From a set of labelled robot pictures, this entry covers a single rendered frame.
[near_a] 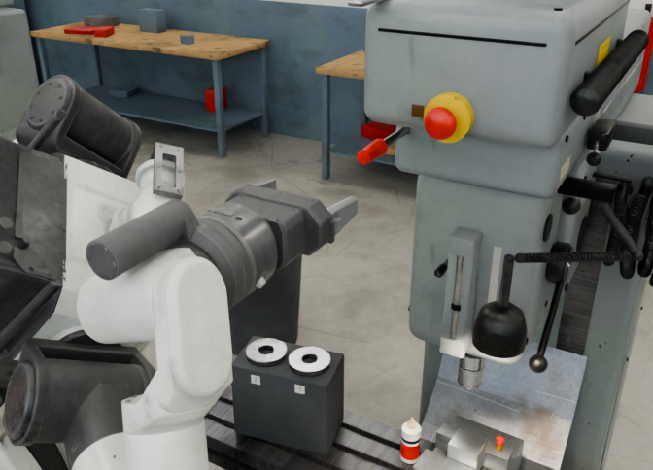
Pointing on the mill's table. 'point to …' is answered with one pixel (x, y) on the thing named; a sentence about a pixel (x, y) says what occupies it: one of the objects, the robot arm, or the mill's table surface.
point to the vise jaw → (437, 462)
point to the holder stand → (289, 393)
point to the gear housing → (496, 159)
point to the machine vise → (509, 459)
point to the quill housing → (421, 318)
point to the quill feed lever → (557, 272)
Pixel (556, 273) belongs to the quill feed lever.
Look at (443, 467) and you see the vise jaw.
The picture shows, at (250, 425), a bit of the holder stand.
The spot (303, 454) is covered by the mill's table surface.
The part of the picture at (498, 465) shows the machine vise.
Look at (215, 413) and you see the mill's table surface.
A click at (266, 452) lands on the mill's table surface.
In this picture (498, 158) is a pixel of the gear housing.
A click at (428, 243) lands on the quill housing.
